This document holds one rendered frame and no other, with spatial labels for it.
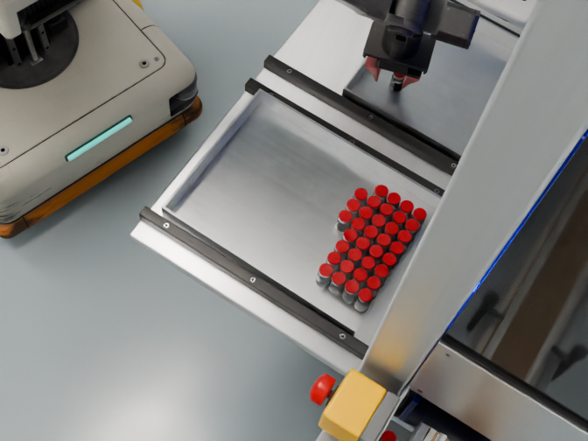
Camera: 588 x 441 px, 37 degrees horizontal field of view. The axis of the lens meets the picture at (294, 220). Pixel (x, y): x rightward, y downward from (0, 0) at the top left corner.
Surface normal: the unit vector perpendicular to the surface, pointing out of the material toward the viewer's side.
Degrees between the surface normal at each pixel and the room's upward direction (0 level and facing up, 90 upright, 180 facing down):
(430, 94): 0
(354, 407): 0
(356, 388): 0
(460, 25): 35
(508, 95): 90
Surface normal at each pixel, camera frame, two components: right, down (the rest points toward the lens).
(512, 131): -0.54, 0.75
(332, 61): 0.07, -0.43
